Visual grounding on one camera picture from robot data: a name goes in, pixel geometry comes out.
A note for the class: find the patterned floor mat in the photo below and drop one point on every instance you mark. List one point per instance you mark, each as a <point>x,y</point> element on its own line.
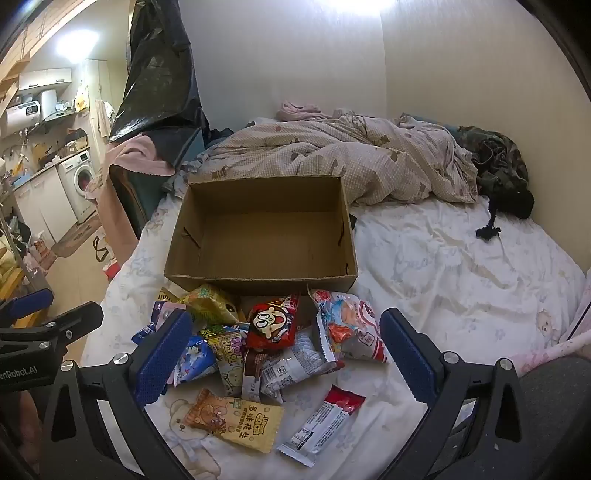
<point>74,240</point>

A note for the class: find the small red box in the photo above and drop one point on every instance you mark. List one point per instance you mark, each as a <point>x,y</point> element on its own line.
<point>112,270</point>

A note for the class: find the yellow cartoon snack packet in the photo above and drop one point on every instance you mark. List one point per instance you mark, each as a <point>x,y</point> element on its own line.
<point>207,304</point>

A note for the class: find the camouflage garment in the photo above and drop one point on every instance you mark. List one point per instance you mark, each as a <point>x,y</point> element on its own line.
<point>498,157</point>

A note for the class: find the pink bear shopping bag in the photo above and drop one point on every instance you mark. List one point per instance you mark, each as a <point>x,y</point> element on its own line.
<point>44,251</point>

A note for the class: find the white water heater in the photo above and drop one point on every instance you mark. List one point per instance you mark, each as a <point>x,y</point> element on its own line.
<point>23,115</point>

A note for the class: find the yellow purple bear snack packet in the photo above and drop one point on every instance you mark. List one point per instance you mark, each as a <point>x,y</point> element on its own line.
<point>228,355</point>

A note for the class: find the tall white cabinet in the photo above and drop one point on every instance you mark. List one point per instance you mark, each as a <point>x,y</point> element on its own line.
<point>99,83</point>

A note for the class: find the teal pillow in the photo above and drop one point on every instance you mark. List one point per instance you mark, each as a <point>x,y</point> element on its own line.
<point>450,131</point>

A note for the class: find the dark blue snack packet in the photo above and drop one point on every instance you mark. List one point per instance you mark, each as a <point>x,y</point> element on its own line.
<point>145,331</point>

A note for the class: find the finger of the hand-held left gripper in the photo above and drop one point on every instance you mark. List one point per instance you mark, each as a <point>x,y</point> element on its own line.
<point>74,321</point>
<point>27,303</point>

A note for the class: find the white wall cabinet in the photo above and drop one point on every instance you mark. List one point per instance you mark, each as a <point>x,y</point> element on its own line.
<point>46,78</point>

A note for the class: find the white base cabinet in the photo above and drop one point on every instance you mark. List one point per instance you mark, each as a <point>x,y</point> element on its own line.
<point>46,203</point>

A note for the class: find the dark teal chair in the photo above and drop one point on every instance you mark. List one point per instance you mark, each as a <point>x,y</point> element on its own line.
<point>138,198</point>

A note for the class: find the white floral bed sheet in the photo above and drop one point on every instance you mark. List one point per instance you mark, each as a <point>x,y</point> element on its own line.
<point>461,286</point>

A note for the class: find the checked bear print duvet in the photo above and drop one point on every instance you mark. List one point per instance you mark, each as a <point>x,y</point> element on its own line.
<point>323,147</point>

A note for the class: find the white red bar wrapper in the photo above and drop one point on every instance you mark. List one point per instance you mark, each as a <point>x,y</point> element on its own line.
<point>314,427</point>

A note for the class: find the brown white snack packet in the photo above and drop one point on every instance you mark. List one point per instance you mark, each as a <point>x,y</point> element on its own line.
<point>251,378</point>

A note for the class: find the person's left forearm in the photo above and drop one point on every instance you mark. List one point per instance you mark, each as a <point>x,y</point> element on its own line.
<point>30,420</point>

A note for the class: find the blue white snack packet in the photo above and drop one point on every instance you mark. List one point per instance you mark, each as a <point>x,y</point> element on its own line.
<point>196,360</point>

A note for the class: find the wooden staircase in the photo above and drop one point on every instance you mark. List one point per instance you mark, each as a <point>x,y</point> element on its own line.
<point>27,50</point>

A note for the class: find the silver white snack packet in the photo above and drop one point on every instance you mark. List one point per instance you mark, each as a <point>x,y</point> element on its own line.
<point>295,364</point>

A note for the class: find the black knit garment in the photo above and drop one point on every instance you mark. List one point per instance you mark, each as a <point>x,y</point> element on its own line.
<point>519,203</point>

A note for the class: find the white washing machine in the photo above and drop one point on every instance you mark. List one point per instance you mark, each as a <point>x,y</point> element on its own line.
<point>81,180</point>

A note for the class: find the brown cardboard box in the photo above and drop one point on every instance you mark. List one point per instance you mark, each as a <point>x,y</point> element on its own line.
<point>258,230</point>

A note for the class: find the pink garment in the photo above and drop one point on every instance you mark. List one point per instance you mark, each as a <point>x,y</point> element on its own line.
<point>298,110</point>

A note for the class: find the black plastic bag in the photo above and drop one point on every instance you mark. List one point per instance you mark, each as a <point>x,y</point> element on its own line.
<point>157,69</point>

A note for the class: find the steel range hood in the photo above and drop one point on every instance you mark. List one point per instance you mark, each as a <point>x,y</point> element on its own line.
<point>46,104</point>

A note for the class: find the dark grey cloth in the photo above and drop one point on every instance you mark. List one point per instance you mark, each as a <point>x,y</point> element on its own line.
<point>554,415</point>

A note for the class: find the purple pink snack packet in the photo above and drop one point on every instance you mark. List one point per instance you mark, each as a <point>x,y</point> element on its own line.
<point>162,308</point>

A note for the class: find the orange yellow peanut packet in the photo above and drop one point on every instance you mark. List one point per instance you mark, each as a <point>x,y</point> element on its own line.
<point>240,420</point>

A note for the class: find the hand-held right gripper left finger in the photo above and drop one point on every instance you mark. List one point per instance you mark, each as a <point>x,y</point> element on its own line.
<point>161,355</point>

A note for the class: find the large white red-blue snack packet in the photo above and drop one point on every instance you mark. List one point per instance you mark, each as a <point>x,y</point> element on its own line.
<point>351,323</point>

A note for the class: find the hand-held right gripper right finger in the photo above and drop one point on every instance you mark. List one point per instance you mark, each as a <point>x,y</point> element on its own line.
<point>406,355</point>

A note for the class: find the red cartoon face snack packet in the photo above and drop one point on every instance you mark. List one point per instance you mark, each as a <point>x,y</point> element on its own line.
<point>270,325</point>

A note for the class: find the pink printed cloth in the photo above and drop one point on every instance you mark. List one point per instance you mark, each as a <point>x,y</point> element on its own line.
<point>554,353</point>

